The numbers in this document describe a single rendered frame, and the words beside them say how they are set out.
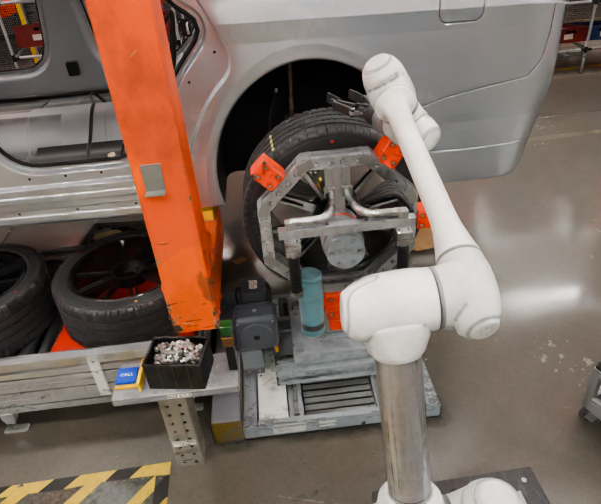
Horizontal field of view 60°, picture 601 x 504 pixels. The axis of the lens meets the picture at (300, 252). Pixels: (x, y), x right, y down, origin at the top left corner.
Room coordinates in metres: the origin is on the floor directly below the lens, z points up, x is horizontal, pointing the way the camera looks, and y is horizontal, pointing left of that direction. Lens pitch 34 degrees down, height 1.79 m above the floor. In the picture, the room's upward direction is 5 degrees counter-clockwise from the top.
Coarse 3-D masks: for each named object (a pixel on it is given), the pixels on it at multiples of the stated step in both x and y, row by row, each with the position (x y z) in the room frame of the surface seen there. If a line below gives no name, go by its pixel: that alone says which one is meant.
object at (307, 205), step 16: (304, 176) 1.64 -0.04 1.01; (368, 176) 1.65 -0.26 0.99; (320, 192) 1.64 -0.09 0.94; (304, 208) 1.64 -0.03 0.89; (320, 208) 1.68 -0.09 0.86; (272, 224) 1.71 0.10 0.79; (304, 240) 1.64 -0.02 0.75; (320, 240) 1.84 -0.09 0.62; (368, 240) 1.74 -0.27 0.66; (384, 240) 1.66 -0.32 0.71; (304, 256) 1.69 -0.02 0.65; (320, 256) 1.72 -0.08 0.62; (368, 256) 1.65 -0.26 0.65; (336, 272) 1.62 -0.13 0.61
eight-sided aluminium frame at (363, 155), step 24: (288, 168) 1.57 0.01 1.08; (312, 168) 1.53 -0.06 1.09; (384, 168) 1.54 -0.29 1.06; (264, 192) 1.58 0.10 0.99; (408, 192) 1.55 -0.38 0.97; (264, 216) 1.52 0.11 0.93; (264, 240) 1.53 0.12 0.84; (288, 264) 1.57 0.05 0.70; (384, 264) 1.54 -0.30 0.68; (336, 288) 1.54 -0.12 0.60
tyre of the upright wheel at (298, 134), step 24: (288, 120) 1.81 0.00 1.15; (312, 120) 1.73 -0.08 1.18; (336, 120) 1.70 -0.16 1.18; (360, 120) 1.73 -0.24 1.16; (264, 144) 1.76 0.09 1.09; (288, 144) 1.62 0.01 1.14; (312, 144) 1.62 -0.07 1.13; (336, 144) 1.62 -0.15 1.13; (360, 144) 1.62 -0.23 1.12; (264, 264) 1.61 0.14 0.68
